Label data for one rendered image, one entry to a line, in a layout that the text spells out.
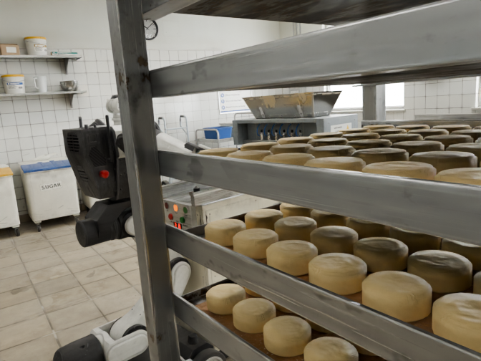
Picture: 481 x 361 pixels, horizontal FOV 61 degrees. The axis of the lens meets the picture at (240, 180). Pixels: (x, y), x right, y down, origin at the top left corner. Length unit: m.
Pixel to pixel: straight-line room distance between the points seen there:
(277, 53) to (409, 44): 0.10
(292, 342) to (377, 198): 0.22
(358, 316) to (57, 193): 4.93
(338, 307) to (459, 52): 0.18
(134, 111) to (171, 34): 5.91
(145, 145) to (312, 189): 0.24
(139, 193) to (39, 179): 4.63
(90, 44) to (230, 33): 2.19
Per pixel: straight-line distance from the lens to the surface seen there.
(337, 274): 0.35
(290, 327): 0.46
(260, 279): 0.37
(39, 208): 5.16
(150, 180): 0.49
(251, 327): 0.48
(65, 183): 5.15
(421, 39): 0.24
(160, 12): 0.49
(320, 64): 0.28
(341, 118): 2.34
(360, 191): 0.27
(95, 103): 5.87
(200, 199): 1.90
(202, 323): 0.49
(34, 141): 5.72
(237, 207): 2.04
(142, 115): 0.48
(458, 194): 0.24
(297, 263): 0.39
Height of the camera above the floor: 1.29
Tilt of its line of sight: 11 degrees down
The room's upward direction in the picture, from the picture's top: 4 degrees counter-clockwise
